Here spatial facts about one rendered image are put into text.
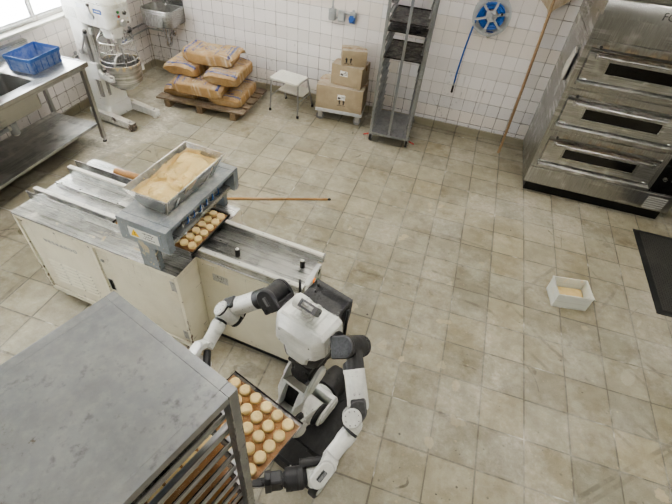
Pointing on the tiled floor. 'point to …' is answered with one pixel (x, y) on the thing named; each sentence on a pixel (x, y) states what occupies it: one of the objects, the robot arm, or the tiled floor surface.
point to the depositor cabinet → (115, 260)
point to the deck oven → (608, 111)
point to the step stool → (291, 86)
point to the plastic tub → (569, 293)
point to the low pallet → (212, 103)
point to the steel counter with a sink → (55, 137)
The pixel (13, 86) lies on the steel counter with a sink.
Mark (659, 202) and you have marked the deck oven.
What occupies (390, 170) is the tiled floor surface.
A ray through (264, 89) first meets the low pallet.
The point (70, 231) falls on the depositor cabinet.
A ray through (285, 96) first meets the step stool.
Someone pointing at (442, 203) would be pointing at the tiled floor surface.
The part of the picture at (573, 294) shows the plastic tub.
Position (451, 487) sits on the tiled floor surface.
